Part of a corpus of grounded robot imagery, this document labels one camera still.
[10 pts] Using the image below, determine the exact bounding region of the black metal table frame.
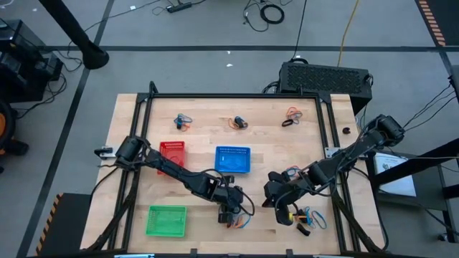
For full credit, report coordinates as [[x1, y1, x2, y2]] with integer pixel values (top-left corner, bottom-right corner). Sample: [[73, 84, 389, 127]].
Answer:
[[85, 81, 390, 257]]

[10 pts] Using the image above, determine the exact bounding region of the long black cable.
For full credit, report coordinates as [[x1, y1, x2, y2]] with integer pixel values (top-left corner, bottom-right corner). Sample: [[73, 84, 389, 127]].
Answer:
[[292, 0, 308, 61]]

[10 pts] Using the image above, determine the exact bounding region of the coiled black cable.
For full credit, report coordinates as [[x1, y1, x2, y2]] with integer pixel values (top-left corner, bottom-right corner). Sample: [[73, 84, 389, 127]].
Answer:
[[260, 3, 286, 25]]

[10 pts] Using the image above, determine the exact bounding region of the black power strip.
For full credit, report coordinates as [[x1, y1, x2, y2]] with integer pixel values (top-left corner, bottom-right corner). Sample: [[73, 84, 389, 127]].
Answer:
[[166, 1, 193, 14]]

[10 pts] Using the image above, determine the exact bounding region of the red plastic basket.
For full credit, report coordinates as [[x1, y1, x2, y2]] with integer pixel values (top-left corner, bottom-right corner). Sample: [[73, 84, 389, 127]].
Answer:
[[156, 140, 186, 176]]

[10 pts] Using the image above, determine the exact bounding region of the green plastic basket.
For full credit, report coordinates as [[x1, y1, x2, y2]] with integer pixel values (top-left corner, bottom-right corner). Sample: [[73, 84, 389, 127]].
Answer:
[[145, 204, 188, 238]]

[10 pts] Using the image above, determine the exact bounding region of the black orange floor machine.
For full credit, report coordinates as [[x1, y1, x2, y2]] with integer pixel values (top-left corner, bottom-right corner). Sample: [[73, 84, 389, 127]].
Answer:
[[0, 98, 30, 175]]

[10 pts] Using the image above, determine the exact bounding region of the black pole with base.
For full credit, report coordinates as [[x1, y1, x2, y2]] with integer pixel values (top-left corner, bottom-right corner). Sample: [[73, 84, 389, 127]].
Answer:
[[37, 0, 110, 71]]

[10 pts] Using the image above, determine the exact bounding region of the yellow cable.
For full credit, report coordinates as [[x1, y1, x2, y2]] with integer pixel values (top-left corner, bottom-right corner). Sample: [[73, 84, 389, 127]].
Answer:
[[336, 0, 361, 68]]

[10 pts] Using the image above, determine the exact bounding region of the white paper sheet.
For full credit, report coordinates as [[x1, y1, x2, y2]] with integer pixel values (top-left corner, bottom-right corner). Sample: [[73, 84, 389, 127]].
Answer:
[[374, 152, 417, 197]]

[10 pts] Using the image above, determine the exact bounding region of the black metal stand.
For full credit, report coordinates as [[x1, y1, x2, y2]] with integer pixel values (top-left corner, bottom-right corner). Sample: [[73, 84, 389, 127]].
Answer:
[[365, 138, 459, 244]]

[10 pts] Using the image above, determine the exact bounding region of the black hazard-striped floor mat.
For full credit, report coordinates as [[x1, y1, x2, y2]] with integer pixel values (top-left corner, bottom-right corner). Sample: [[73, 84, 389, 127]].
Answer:
[[415, 0, 459, 47], [34, 192, 93, 257]]

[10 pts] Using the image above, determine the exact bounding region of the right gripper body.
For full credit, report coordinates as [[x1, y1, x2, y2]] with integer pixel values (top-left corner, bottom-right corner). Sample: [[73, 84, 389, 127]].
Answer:
[[264, 178, 301, 212]]

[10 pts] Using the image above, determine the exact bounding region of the silver black clamp bracket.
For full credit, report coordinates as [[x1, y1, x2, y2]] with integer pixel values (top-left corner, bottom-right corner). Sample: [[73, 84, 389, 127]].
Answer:
[[93, 145, 118, 161]]

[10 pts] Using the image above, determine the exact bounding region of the blue plastic basket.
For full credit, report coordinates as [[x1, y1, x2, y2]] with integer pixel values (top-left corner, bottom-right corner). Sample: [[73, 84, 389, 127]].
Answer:
[[214, 145, 252, 175]]

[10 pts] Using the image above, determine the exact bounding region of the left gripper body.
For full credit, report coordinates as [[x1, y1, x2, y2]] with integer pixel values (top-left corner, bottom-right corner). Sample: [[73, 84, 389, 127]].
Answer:
[[214, 183, 245, 216]]

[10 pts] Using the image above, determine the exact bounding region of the black computer case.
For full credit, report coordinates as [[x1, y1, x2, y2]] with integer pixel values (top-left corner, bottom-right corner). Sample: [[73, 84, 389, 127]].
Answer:
[[278, 61, 374, 115]]

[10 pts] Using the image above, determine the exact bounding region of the black equipment rack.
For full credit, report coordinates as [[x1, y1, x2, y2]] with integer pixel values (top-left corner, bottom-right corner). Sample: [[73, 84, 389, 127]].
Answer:
[[0, 19, 65, 105]]

